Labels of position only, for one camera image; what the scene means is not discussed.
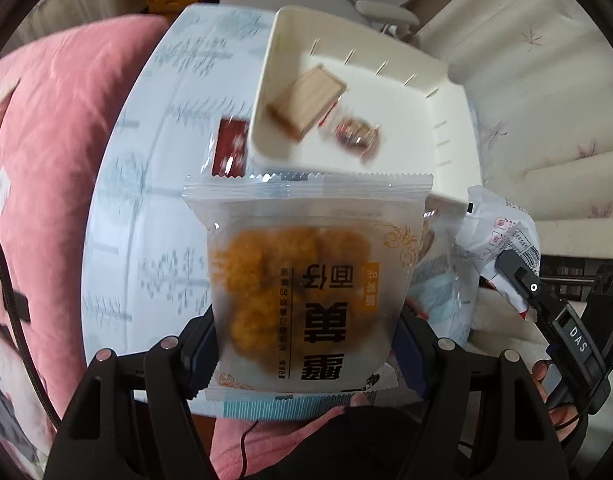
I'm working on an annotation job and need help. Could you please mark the pink blanket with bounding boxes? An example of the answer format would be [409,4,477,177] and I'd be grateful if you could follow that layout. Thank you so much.
[0,14,367,480]

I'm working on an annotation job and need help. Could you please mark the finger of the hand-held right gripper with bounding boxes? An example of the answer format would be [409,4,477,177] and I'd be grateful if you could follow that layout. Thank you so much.
[494,249,558,322]

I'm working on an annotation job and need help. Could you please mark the cream plastic basket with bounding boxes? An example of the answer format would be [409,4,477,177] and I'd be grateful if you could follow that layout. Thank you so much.
[245,5,471,211]

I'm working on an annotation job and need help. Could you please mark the person's right hand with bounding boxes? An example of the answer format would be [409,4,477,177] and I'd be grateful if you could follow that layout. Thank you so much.
[531,359,583,442]

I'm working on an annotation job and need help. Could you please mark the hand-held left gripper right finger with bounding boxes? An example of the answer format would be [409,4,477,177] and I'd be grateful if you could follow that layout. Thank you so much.
[391,309,571,480]

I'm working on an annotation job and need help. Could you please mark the white and red snack packet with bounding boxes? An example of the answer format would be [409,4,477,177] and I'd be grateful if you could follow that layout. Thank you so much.
[457,185,542,321]

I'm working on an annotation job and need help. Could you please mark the cream floral sofa cover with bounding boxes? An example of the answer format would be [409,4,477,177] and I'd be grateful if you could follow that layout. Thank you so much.
[411,0,613,356]

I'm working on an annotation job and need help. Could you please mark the small red round snack packet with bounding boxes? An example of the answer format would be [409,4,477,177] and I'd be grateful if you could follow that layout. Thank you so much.
[331,112,385,163]

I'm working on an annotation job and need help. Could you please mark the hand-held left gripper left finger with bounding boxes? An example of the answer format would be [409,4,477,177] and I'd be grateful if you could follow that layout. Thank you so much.
[46,309,220,480]

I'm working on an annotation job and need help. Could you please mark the frosted packet of orange snack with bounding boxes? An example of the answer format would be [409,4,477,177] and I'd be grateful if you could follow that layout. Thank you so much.
[182,172,434,406]

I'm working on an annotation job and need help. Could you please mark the dark furniture rail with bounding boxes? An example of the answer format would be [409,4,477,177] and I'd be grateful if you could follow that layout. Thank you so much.
[539,255,600,303]

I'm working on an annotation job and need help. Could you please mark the tan wafer biscuit packet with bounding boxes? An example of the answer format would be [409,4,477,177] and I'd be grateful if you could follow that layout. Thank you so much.
[265,64,348,142]

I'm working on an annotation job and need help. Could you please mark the black cable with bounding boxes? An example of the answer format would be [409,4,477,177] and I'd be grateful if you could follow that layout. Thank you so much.
[0,220,60,421]

